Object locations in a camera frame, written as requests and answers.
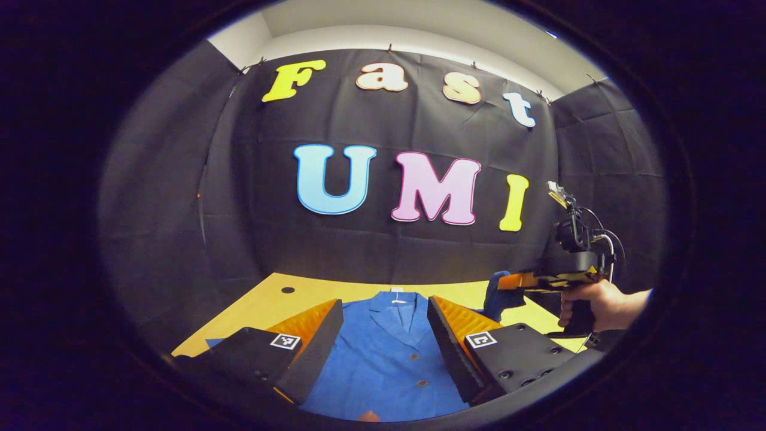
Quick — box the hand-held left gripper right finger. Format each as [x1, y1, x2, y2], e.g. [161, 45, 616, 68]
[426, 295, 580, 406]

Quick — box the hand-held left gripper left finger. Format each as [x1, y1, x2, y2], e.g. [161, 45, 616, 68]
[174, 298, 345, 405]

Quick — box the blue corduroy jacket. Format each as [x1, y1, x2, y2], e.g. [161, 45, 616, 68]
[205, 271, 528, 423]

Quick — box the black backdrop cloth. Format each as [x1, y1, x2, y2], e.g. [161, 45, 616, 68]
[99, 41, 668, 354]

